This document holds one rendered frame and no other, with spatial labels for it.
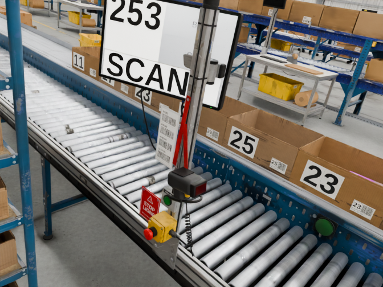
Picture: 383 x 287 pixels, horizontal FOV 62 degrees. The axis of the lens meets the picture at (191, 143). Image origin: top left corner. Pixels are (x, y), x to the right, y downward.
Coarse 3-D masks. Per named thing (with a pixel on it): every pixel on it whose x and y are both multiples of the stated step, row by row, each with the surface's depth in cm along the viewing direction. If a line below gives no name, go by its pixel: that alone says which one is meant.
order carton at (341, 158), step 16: (320, 144) 158; (336, 144) 156; (304, 160) 138; (320, 160) 133; (336, 160) 157; (352, 160) 152; (368, 160) 147; (352, 176) 125; (368, 176) 149; (320, 192) 136; (352, 192) 127; (368, 192) 123
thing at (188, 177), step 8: (184, 168) 100; (168, 176) 98; (176, 176) 96; (184, 176) 95; (192, 176) 96; (200, 176) 97; (176, 184) 97; (184, 184) 94; (192, 184) 93; (200, 184) 94; (176, 192) 100; (184, 192) 95; (192, 192) 93; (200, 192) 95; (176, 200) 100
